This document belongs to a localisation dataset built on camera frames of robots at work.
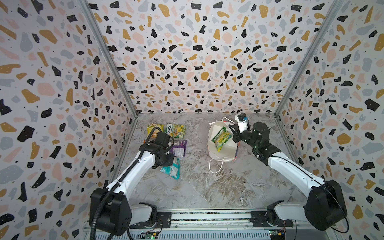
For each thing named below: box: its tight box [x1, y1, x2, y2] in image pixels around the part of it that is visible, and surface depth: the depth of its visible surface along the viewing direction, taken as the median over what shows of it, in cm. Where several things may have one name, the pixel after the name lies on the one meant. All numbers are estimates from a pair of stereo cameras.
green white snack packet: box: [211, 126, 233, 153], surface depth 96 cm
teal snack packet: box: [160, 158, 181, 180], surface depth 87 cm
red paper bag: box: [207, 116, 239, 174], surface depth 95 cm
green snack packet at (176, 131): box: [166, 123, 187, 139], surface depth 108 cm
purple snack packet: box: [170, 139, 187, 158], surface depth 99 cm
